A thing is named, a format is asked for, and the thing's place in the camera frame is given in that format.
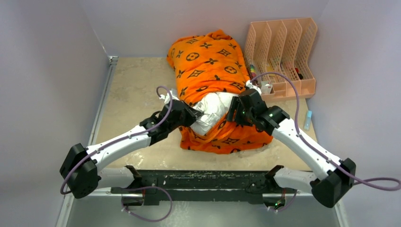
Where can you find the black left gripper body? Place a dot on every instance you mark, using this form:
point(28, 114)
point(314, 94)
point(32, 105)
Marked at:
point(186, 119)

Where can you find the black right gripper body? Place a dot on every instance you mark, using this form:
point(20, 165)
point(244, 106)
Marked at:
point(245, 117)

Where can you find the white pillow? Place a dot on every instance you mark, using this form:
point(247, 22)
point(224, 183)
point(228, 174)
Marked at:
point(213, 106)

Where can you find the orange patterned pillowcase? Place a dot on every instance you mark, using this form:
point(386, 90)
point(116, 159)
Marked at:
point(209, 72)

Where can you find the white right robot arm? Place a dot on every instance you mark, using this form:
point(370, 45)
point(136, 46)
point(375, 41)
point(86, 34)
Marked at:
point(328, 179)

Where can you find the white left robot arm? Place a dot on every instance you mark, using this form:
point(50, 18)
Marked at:
point(82, 166)

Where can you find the small white red box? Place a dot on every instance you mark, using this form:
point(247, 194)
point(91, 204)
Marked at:
point(266, 87)

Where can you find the set of coloured markers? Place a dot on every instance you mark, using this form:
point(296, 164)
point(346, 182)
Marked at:
point(253, 73)

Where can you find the yellow notepad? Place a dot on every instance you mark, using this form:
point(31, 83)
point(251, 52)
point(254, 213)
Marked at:
point(271, 70)

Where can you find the light blue glue stick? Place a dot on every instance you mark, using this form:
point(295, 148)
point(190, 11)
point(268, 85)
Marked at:
point(308, 120)

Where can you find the red black round object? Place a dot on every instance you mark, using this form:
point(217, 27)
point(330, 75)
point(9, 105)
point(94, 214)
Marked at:
point(301, 77)

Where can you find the pink desk file organizer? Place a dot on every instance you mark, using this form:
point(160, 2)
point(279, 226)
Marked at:
point(284, 44)

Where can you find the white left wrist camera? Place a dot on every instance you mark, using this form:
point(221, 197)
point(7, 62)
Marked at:
point(168, 97)

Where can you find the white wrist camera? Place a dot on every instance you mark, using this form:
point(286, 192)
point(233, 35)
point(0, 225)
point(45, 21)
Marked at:
point(168, 97)
point(251, 88)

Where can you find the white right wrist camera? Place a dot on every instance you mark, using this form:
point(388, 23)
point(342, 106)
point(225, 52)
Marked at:
point(251, 88)

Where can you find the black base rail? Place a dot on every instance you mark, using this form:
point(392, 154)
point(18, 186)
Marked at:
point(154, 186)

